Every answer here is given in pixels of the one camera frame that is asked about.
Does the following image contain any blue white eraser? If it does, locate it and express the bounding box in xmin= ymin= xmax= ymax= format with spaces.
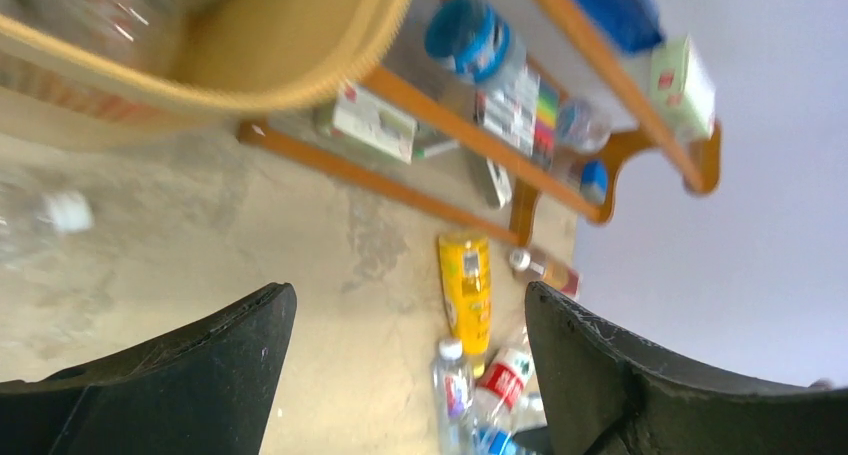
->
xmin=579 ymin=160 xmax=609 ymax=205

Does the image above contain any white staples box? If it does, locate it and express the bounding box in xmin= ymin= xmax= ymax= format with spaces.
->
xmin=313 ymin=83 xmax=418 ymax=164

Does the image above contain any purple label clear bottle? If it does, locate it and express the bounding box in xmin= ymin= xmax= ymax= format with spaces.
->
xmin=431 ymin=338 xmax=477 ymax=454

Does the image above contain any wooden shelf rack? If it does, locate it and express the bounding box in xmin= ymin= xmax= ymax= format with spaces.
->
xmin=237 ymin=0 xmax=722 ymax=246

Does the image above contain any green white marker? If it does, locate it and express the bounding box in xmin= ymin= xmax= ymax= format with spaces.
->
xmin=412 ymin=139 xmax=460 ymax=160

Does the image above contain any blue label clear bottle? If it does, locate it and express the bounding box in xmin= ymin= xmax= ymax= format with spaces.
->
xmin=473 ymin=425 xmax=536 ymax=455

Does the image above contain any white green box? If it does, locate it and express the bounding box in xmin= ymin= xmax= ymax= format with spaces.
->
xmin=648 ymin=35 xmax=716 ymax=143

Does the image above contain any red white label bottle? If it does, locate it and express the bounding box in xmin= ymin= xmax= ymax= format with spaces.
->
xmin=474 ymin=344 xmax=535 ymax=425

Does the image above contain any clear white-cap bottle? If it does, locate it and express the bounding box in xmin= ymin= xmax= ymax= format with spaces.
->
xmin=1 ymin=165 xmax=95 ymax=267

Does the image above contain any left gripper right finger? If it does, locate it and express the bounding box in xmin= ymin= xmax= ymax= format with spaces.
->
xmin=524 ymin=282 xmax=847 ymax=454

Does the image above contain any clear small jar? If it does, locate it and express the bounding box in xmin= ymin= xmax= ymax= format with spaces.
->
xmin=555 ymin=98 xmax=612 ymax=154

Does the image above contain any white flat remote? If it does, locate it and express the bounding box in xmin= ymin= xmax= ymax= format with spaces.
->
xmin=466 ymin=152 xmax=513 ymax=210

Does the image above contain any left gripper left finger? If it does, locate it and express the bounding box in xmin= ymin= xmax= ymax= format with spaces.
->
xmin=1 ymin=283 xmax=297 ymax=454

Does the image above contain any yellow plastic bin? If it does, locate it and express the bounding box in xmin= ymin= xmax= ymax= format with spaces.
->
xmin=1 ymin=0 xmax=411 ymax=151

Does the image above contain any yellow label bottle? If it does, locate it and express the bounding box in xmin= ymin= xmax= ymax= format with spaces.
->
xmin=437 ymin=231 xmax=491 ymax=378

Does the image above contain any colour marker pen set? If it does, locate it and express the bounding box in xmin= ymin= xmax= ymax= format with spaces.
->
xmin=473 ymin=65 xmax=560 ymax=171

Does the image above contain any small white-cap bottle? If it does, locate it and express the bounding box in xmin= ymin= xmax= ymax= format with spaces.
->
xmin=512 ymin=392 xmax=547 ymax=434

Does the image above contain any brown tea red bottle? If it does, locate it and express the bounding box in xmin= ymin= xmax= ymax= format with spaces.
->
xmin=508 ymin=247 xmax=580 ymax=301

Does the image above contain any blue stapler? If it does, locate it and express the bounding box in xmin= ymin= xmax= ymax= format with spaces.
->
xmin=576 ymin=0 xmax=666 ymax=55

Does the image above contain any red label red-cap bottle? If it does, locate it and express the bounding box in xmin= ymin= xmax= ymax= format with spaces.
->
xmin=26 ymin=0 xmax=189 ymax=75

